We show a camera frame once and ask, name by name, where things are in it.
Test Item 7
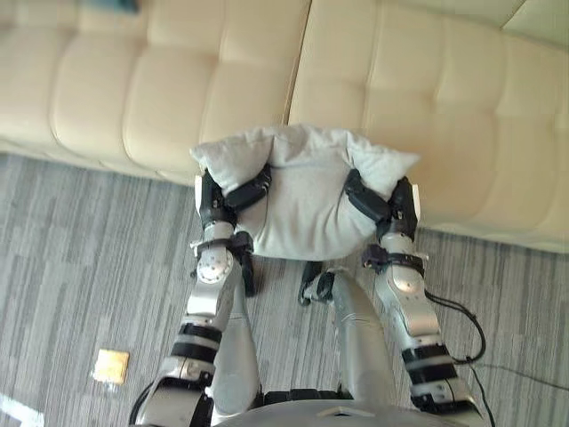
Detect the silver robot torso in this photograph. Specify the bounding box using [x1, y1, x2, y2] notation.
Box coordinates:
[208, 389, 450, 427]

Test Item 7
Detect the beige tufted leather sofa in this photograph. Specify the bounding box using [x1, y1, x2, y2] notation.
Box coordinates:
[0, 0, 569, 255]

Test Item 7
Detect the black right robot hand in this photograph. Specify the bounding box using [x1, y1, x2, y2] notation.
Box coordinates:
[343, 168, 422, 241]

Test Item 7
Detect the silver right robot leg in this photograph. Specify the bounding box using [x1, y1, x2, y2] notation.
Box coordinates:
[298, 261, 401, 404]

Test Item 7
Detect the silver robot leg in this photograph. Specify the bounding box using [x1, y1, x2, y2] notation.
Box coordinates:
[298, 261, 401, 404]
[211, 262, 262, 422]

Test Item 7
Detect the silver left robot leg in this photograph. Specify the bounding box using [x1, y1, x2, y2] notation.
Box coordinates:
[211, 262, 262, 422]

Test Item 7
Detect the black cable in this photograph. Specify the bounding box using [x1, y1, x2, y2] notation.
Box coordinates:
[424, 289, 569, 427]

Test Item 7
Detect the dark teal cushion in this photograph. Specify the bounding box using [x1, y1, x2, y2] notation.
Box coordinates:
[106, 0, 140, 15]

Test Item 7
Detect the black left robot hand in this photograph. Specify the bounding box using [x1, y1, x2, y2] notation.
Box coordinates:
[193, 162, 273, 231]

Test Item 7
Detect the light grey cushion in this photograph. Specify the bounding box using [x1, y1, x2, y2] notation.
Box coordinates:
[189, 123, 422, 262]

